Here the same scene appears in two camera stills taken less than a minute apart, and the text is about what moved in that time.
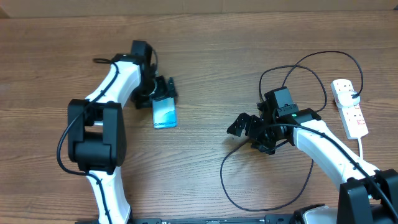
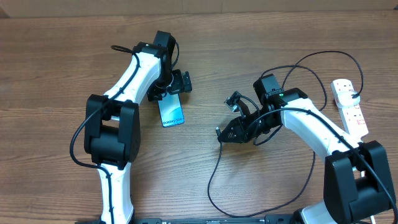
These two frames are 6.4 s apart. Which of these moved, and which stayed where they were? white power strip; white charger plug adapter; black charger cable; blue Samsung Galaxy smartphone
Moved: black charger cable; blue Samsung Galaxy smartphone
Stayed: white power strip; white charger plug adapter
